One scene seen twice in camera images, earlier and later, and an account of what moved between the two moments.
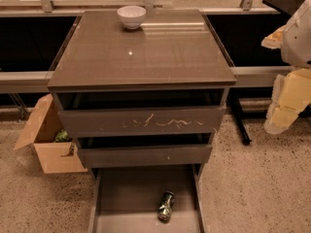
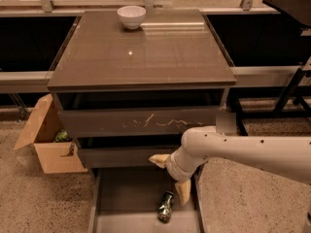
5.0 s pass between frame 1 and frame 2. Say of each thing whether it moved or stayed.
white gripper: moved
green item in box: stayed
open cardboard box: stayed
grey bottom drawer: stayed
